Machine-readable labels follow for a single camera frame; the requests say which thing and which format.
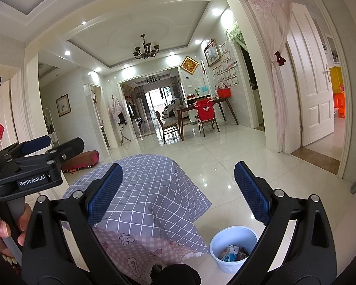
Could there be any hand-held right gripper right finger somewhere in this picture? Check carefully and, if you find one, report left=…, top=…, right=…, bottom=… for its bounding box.
left=234, top=161, right=337, bottom=285

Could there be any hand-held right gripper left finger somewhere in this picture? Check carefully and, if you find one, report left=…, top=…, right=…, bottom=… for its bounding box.
left=21, top=163, right=128, bottom=285

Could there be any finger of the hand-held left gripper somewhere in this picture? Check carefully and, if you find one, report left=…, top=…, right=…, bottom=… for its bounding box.
left=49, top=137, right=85, bottom=164
left=19, top=135, right=52, bottom=156

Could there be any light blue plastic basin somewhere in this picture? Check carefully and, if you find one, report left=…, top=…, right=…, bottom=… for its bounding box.
left=210, top=226, right=258, bottom=274

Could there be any white and blue paper carton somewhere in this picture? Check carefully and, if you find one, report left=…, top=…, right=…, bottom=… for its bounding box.
left=220, top=245, right=240, bottom=262

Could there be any red upholstered bench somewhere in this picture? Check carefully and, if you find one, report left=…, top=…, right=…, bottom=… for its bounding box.
left=61, top=150, right=100, bottom=173

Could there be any white clothes rack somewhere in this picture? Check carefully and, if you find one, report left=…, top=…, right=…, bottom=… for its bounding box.
left=43, top=108, right=59, bottom=143

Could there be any grey checked tablecloth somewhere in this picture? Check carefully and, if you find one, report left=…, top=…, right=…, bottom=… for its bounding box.
left=61, top=154, right=212, bottom=256

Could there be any pink checked cloth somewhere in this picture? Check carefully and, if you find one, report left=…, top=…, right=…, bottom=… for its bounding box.
left=92, top=227, right=210, bottom=285

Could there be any wooden coat stand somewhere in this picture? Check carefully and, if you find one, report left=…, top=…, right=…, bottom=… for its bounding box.
left=119, top=95, right=132, bottom=146

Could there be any white pink jacket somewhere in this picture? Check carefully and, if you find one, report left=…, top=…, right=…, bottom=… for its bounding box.
left=108, top=95, right=126, bottom=124

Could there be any wooden chair with red cover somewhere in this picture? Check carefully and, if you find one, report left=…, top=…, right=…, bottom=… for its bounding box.
left=196, top=101, right=220, bottom=137

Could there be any wooden dining chair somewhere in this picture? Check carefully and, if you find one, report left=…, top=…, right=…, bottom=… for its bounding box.
left=155, top=111, right=180, bottom=144

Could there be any red shirt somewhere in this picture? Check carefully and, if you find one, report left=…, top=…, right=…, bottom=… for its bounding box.
left=194, top=99, right=215, bottom=121

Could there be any red bag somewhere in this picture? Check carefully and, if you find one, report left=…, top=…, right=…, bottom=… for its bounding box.
left=216, top=81, right=231, bottom=98

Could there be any grey sofa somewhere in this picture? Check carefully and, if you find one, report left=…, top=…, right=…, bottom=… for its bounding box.
left=162, top=98, right=184, bottom=118

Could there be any wooden dining table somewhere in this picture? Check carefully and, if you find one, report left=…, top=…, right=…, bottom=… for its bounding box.
left=174, top=96, right=239, bottom=141

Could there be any white sideboard cabinet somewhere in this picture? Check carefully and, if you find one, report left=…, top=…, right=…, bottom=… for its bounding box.
left=184, top=93, right=214, bottom=122

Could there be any white door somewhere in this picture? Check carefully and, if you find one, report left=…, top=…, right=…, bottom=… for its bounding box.
left=286, top=3, right=336, bottom=147

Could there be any yellow cabinet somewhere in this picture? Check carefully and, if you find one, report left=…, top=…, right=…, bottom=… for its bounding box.
left=329, top=67, right=344, bottom=94

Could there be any red gold diamond picture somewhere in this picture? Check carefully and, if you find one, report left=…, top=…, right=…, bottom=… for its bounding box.
left=179, top=56, right=200, bottom=75

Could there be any framed painting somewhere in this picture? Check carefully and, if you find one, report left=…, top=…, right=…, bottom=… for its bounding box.
left=204, top=38, right=220, bottom=67

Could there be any green valance curtain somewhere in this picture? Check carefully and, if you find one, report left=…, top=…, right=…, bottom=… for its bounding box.
left=225, top=21, right=248, bottom=49

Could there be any framed wall picture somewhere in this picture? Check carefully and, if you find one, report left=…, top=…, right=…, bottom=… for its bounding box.
left=56, top=94, right=70, bottom=117

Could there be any group of wall certificates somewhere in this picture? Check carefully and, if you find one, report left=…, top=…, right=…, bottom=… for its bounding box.
left=211, top=42, right=241, bottom=88

